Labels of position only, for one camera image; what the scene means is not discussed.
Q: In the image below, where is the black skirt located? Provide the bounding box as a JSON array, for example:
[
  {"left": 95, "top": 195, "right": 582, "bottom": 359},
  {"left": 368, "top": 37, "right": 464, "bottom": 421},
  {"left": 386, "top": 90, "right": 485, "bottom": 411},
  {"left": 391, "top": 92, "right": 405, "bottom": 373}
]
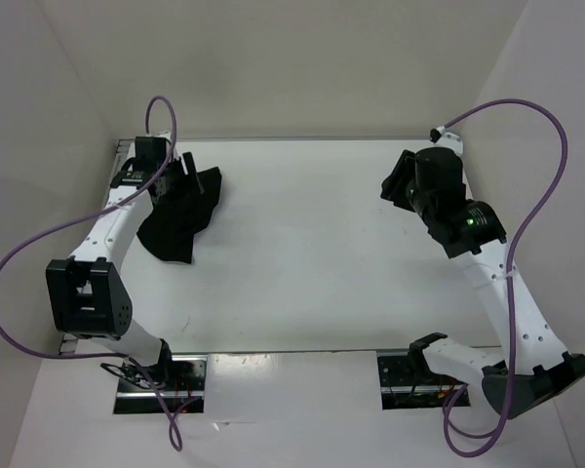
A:
[{"left": 137, "top": 167, "right": 222, "bottom": 264}]

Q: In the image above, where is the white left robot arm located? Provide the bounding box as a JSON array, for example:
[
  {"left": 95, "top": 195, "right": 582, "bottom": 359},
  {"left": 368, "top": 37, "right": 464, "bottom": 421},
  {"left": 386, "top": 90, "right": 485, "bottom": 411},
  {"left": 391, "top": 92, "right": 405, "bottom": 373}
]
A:
[{"left": 46, "top": 133, "right": 221, "bottom": 390}]

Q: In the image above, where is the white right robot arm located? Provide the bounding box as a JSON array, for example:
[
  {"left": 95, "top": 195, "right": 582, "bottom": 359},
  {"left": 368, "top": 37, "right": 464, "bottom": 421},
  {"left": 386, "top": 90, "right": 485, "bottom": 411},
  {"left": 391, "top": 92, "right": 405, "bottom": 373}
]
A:
[{"left": 380, "top": 128, "right": 585, "bottom": 419}]

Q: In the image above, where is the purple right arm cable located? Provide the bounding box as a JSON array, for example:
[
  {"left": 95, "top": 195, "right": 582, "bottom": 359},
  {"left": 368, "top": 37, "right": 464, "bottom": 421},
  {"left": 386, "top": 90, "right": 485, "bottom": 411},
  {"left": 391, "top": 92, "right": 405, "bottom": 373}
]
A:
[{"left": 441, "top": 98, "right": 568, "bottom": 457}]

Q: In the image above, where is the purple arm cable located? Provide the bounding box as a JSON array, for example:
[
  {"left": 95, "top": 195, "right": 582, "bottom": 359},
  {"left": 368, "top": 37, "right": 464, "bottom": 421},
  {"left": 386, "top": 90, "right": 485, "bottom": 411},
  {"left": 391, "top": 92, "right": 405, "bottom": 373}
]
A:
[
  {"left": 0, "top": 96, "right": 186, "bottom": 452},
  {"left": 441, "top": 98, "right": 568, "bottom": 457}
]

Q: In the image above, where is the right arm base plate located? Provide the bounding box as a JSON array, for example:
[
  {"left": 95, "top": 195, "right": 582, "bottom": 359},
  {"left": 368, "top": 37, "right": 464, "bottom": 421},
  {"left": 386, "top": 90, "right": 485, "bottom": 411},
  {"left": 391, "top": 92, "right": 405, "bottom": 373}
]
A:
[{"left": 376, "top": 351, "right": 462, "bottom": 410}]

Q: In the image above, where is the aluminium table frame rail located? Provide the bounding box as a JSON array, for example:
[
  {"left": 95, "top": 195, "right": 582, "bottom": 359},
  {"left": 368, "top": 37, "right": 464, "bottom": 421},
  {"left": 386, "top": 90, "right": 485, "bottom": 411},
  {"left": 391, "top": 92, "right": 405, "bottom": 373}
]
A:
[{"left": 58, "top": 136, "right": 503, "bottom": 358}]

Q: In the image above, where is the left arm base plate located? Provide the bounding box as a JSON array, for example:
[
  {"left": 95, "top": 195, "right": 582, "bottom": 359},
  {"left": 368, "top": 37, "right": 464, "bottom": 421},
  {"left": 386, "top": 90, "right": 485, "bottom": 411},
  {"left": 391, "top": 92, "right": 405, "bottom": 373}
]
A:
[{"left": 101, "top": 354, "right": 208, "bottom": 415}]

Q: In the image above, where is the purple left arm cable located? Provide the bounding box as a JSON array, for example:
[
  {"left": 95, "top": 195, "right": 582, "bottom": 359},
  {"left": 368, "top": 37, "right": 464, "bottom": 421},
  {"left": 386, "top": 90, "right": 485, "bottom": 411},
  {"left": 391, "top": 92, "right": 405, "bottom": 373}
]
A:
[{"left": 0, "top": 96, "right": 186, "bottom": 452}]

